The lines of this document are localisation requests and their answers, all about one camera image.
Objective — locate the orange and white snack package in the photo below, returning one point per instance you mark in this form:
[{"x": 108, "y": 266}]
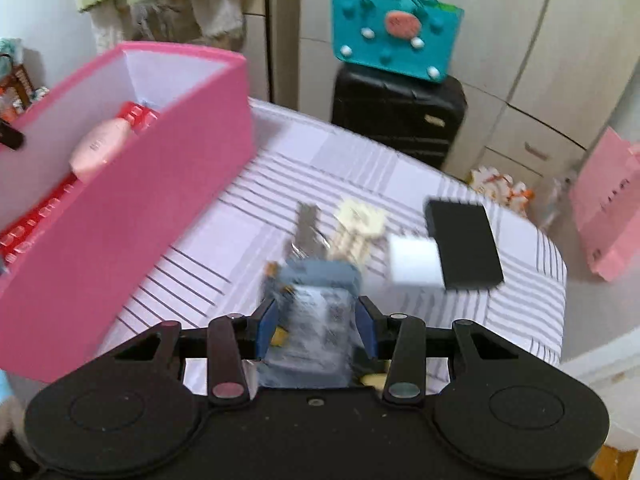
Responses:
[{"x": 500, "y": 187}]

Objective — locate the black suitcase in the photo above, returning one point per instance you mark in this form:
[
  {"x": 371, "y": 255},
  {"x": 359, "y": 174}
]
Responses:
[{"x": 395, "y": 115}]

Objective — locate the beige wardrobe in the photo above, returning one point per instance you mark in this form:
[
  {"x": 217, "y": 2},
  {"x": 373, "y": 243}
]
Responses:
[{"x": 500, "y": 60}]

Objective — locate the white cube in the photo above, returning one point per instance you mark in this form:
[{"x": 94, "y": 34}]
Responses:
[{"x": 415, "y": 260}]

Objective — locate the pink storage box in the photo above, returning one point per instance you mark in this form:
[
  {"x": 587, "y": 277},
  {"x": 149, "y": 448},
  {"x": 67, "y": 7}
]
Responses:
[{"x": 125, "y": 260}]

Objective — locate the striped bed sheet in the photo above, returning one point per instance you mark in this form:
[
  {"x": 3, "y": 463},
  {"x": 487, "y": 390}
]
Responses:
[{"x": 250, "y": 200}]

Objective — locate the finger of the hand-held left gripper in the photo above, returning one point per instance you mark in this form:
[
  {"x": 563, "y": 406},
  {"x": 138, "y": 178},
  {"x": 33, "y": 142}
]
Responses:
[{"x": 11, "y": 136}]

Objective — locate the black box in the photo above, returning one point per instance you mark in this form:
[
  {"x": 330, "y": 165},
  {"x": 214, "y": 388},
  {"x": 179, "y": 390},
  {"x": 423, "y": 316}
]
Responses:
[{"x": 465, "y": 245}]

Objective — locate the red box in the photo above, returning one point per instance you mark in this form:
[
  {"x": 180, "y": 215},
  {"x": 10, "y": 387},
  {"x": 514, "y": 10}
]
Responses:
[{"x": 35, "y": 220}]

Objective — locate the teal handbag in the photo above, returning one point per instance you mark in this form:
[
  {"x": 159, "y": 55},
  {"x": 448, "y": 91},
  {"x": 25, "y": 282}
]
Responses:
[{"x": 380, "y": 45}]

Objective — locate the cream hair clip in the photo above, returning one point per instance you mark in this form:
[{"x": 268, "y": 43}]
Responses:
[{"x": 357, "y": 220}]

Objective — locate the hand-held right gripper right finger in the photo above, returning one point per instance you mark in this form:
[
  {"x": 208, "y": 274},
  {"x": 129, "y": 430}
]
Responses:
[{"x": 365, "y": 329}]

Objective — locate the cluttered wooden shelf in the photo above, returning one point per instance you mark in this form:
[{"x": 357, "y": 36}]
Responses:
[{"x": 20, "y": 80}]

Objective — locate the grey-blue packet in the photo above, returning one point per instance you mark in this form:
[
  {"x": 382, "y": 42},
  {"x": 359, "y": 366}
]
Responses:
[{"x": 315, "y": 320}]

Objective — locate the pink paper bag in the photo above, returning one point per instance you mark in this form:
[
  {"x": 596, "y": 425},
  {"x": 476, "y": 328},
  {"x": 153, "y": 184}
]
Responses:
[{"x": 610, "y": 210}]

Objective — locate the pink bottle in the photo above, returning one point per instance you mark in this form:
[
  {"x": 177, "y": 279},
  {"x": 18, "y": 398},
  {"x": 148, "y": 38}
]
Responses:
[{"x": 100, "y": 145}]

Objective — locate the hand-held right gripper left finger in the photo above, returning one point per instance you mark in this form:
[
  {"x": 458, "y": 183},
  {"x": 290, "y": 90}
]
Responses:
[{"x": 267, "y": 331}]

